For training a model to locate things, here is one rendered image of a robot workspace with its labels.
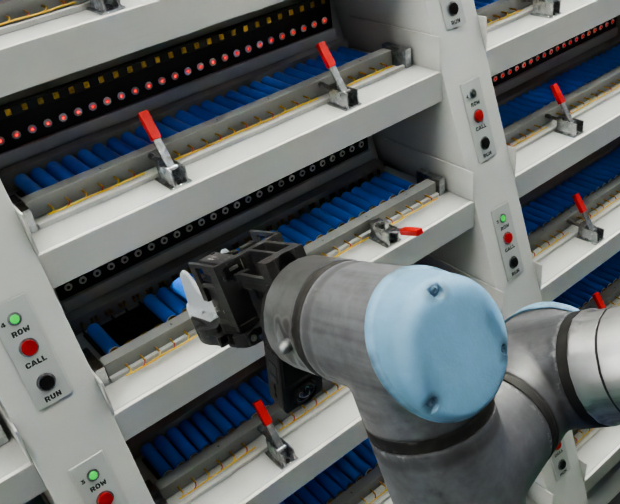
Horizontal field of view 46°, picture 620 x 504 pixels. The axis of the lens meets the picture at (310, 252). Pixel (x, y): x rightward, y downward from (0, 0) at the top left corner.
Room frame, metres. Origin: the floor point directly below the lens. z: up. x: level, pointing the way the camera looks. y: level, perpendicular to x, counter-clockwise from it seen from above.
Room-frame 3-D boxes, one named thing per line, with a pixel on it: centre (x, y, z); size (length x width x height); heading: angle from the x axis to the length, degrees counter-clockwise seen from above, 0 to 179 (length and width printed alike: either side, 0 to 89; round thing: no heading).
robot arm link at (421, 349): (0.44, -0.04, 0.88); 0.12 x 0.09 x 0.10; 30
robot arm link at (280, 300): (0.51, 0.01, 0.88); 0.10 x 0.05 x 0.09; 120
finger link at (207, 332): (0.62, 0.10, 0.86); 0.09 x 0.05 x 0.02; 34
